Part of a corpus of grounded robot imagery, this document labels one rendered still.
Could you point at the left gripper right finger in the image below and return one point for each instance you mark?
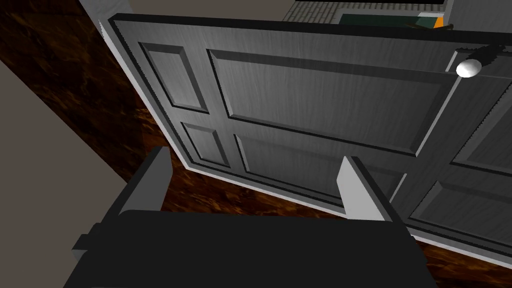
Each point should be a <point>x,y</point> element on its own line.
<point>362,196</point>

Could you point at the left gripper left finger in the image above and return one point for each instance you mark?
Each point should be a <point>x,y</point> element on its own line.
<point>148,184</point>

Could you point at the grey panelled door leaf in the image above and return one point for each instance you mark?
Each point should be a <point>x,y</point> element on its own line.
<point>304,112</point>

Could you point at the white round door knob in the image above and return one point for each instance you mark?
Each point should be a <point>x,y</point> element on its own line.
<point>468,68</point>

